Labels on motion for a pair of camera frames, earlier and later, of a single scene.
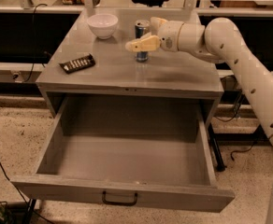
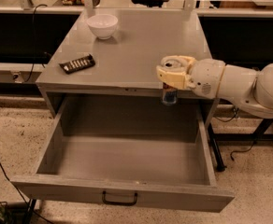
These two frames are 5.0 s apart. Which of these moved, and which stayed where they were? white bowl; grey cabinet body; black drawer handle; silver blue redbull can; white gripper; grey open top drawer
Moved: white gripper; silver blue redbull can
Stayed: grey open top drawer; black drawer handle; grey cabinet body; white bowl
